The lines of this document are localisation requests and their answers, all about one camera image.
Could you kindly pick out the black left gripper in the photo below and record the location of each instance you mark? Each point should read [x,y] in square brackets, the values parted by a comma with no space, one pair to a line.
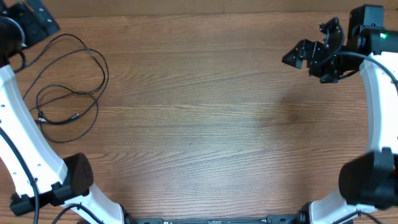
[35,32]

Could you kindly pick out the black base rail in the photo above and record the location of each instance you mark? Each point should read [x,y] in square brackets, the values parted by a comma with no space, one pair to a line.
[214,220]

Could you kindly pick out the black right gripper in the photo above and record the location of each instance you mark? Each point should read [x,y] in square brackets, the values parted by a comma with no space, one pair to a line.
[315,68]

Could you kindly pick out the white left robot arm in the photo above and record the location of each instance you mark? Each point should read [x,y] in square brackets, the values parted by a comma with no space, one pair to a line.
[41,177]

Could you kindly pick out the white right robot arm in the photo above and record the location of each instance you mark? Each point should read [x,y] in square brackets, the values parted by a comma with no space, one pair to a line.
[368,183]

